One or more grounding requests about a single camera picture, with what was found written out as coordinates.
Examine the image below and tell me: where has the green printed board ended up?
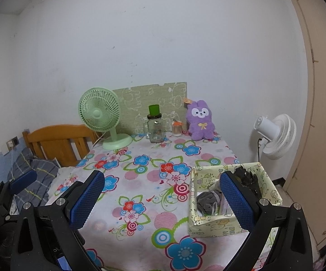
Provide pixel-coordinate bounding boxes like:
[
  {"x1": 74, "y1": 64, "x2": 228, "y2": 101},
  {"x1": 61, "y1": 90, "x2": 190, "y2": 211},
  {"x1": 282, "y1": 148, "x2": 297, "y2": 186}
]
[{"x1": 113, "y1": 82, "x2": 188, "y2": 136}]

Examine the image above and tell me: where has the white fan power cable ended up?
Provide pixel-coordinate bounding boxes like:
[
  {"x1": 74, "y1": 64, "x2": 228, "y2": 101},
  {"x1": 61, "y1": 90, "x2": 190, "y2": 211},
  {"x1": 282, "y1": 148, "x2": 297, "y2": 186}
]
[{"x1": 93, "y1": 133, "x2": 107, "y2": 148}]

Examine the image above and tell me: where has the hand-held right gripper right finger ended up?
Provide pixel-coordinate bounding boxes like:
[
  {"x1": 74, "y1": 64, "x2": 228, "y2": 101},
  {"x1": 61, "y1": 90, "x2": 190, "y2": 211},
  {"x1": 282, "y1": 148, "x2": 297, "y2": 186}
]
[{"x1": 219, "y1": 171, "x2": 314, "y2": 271}]

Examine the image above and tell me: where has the black glove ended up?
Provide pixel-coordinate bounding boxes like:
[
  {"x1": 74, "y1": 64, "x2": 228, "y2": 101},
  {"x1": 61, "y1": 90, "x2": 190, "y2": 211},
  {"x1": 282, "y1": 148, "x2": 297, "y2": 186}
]
[{"x1": 233, "y1": 166, "x2": 261, "y2": 201}]

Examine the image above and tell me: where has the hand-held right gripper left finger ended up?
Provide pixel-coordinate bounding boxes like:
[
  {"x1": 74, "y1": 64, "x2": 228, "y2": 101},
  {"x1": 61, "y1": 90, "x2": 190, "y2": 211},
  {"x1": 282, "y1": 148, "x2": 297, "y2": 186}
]
[{"x1": 10, "y1": 170, "x2": 106, "y2": 271}]

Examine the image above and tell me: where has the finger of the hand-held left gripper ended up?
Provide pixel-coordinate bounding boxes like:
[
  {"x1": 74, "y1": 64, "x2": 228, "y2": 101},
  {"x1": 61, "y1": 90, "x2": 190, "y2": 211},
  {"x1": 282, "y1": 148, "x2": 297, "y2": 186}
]
[{"x1": 2, "y1": 170, "x2": 38, "y2": 199}]

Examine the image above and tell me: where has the purple plush bunny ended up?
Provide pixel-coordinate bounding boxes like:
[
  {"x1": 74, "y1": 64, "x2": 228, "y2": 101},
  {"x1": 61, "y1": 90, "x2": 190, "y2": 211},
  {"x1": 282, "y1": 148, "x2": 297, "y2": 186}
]
[{"x1": 183, "y1": 98, "x2": 217, "y2": 141}]

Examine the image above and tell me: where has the grey plaid blanket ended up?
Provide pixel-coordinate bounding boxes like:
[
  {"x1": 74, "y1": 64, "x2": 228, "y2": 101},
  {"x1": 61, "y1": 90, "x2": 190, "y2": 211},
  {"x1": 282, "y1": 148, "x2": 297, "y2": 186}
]
[{"x1": 7, "y1": 148, "x2": 59, "y2": 206}]

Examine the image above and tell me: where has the grey drawstring pouch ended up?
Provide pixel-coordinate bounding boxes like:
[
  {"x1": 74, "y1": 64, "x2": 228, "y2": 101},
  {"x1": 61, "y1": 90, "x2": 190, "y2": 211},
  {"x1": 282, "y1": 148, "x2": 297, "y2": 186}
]
[{"x1": 196, "y1": 190, "x2": 223, "y2": 215}]

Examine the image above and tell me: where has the wooden chair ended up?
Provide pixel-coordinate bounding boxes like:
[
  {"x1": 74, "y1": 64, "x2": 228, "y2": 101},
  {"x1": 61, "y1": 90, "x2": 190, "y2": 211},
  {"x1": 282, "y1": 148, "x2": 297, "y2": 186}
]
[{"x1": 22, "y1": 124, "x2": 101, "y2": 168}]

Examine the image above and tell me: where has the black fan cable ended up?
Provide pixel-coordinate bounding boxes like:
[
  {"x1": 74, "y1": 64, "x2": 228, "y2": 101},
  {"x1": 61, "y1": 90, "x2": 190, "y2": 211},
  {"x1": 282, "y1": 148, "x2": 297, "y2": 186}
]
[{"x1": 257, "y1": 137, "x2": 265, "y2": 163}]

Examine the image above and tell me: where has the yellow cartoon storage box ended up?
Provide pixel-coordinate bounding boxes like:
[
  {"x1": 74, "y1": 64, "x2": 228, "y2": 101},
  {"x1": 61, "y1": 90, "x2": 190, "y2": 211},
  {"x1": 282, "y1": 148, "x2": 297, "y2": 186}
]
[{"x1": 188, "y1": 162, "x2": 283, "y2": 238}]

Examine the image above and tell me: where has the green desk fan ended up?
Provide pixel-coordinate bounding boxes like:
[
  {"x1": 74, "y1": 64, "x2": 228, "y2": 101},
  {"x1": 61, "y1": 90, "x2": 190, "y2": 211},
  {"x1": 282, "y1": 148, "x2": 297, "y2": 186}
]
[{"x1": 78, "y1": 88, "x2": 132, "y2": 150}]

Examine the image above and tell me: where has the clear pen pouch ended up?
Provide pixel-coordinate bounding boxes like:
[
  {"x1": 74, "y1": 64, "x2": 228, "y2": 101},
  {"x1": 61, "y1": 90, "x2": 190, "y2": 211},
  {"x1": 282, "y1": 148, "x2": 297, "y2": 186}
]
[{"x1": 218, "y1": 199, "x2": 234, "y2": 217}]

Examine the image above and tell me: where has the white standing fan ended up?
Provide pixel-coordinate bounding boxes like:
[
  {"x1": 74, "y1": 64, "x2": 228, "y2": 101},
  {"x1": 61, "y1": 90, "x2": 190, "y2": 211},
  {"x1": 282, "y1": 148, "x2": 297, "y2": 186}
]
[{"x1": 254, "y1": 114, "x2": 297, "y2": 160}]

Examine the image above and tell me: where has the beige door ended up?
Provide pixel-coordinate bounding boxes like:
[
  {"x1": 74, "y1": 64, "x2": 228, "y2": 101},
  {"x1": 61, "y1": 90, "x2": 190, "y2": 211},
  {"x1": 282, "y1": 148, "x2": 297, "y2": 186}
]
[{"x1": 283, "y1": 0, "x2": 326, "y2": 246}]

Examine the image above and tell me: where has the glass jar with green lid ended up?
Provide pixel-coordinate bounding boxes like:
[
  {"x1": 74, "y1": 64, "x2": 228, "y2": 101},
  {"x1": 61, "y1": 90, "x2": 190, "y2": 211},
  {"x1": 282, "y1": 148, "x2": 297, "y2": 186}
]
[{"x1": 144, "y1": 105, "x2": 163, "y2": 143}]

